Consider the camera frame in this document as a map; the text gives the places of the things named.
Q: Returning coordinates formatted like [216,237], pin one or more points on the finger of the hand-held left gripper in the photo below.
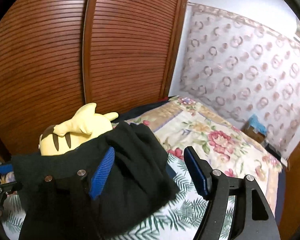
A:
[5,168]
[11,188]

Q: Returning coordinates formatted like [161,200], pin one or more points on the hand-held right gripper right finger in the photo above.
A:
[197,172]

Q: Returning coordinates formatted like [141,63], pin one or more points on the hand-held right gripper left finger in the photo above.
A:
[102,173]

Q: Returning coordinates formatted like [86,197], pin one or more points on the black printed t-shirt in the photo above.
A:
[135,170]

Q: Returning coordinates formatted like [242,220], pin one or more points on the navy blue folded garment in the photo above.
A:
[171,172]

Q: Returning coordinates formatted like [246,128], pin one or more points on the yellow plush toy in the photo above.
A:
[82,127]

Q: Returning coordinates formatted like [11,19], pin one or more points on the floral bed blanket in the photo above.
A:
[135,111]

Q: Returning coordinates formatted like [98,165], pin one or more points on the blue-topped cardboard box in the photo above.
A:
[256,127]

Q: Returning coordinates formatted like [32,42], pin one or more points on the circle-patterned sheer curtain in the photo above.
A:
[240,67]

